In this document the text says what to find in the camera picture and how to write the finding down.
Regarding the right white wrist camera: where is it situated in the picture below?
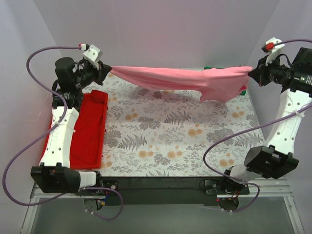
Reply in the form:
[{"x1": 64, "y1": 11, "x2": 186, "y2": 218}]
[{"x1": 262, "y1": 37, "x2": 285, "y2": 66}]

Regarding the red plastic tray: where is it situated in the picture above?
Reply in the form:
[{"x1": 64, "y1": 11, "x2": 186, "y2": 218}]
[{"x1": 40, "y1": 90, "x2": 108, "y2": 170}]

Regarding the red t shirt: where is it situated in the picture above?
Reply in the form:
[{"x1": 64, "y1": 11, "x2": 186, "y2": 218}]
[{"x1": 70, "y1": 90, "x2": 108, "y2": 170}]

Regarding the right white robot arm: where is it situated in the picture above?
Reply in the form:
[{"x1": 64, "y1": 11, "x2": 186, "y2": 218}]
[{"x1": 220, "y1": 47, "x2": 312, "y2": 194}]

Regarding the aluminium frame rail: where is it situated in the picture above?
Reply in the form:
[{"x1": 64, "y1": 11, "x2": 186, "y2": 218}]
[{"x1": 21, "y1": 178, "x2": 304, "y2": 234}]

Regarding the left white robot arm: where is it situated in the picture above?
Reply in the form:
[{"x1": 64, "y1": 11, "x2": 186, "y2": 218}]
[{"x1": 31, "y1": 56, "x2": 111, "y2": 195}]

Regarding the floral tablecloth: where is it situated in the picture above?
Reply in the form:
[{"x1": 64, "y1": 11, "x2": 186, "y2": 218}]
[{"x1": 83, "y1": 74, "x2": 264, "y2": 177}]

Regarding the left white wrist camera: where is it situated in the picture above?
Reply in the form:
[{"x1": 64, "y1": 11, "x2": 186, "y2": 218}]
[{"x1": 79, "y1": 43, "x2": 102, "y2": 70}]

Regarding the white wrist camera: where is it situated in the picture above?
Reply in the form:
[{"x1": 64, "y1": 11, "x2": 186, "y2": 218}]
[
  {"x1": 262, "y1": 37, "x2": 285, "y2": 66},
  {"x1": 79, "y1": 43, "x2": 102, "y2": 70}
]

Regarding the folded green t shirt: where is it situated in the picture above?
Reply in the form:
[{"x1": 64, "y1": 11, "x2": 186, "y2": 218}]
[{"x1": 204, "y1": 66, "x2": 247, "y2": 96}]

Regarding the pink t shirt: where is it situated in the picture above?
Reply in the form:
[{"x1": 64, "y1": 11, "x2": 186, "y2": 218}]
[{"x1": 111, "y1": 66, "x2": 253, "y2": 103}]

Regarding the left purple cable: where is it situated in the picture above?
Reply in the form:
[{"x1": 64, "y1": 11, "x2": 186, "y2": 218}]
[{"x1": 1, "y1": 44, "x2": 124, "y2": 221}]

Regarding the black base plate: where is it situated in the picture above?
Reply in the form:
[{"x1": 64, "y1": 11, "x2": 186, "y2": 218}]
[{"x1": 75, "y1": 175, "x2": 250, "y2": 207}]

